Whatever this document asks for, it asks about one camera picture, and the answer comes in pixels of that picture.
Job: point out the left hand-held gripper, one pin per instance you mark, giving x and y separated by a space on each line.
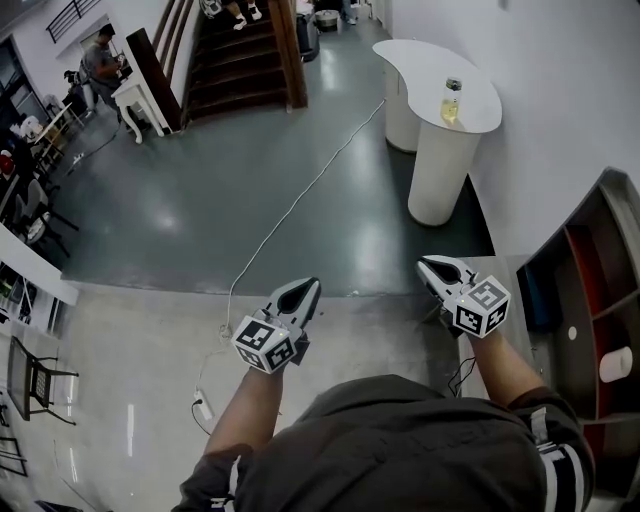
262 345

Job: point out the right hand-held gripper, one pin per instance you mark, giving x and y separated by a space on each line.
482 307

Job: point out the grey wooden shelf unit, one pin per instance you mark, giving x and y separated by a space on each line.
575 280

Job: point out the white cup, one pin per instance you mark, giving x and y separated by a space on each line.
616 365

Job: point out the person's left forearm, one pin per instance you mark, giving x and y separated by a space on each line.
240 415

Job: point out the person's right forearm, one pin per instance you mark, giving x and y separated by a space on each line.
500 370

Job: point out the grey wooden desk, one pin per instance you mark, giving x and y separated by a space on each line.
492 265

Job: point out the dark blue box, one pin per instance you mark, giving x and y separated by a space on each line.
537 300

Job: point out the white power strip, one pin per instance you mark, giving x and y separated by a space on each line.
203 405

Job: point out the white round hole cover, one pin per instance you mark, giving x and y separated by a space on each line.
572 333

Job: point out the glass bottle with yellow liquid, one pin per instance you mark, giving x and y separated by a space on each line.
451 105

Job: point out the person's dark shirt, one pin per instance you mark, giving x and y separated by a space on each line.
390 450

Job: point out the dark wooden staircase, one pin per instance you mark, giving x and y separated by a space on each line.
240 65

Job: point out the white side table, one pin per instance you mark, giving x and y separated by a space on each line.
137 102

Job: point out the white partition ledge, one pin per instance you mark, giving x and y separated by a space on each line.
35 270

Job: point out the dark trash bin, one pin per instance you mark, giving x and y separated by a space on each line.
307 37

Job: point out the black metal chair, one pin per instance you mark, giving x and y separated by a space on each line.
35 380

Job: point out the grey dining chair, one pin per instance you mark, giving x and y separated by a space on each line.
40 210

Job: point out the white shelf unit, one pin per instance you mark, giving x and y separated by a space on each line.
20 300

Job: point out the metal pot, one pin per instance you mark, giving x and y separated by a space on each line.
327 21

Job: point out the black balcony railing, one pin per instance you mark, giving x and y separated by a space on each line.
70 17

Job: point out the white curved pedestal table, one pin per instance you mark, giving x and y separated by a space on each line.
440 165

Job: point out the dark wooden stair post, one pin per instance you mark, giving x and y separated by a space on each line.
152 80

